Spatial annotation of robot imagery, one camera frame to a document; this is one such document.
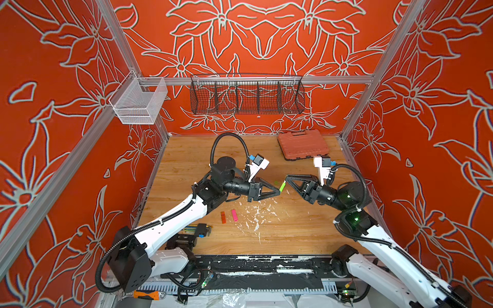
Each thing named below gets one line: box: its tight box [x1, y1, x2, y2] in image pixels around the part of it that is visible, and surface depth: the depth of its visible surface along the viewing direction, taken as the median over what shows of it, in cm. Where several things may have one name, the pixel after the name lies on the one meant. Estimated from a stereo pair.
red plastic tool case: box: [277, 128, 330, 162], surface depth 112 cm
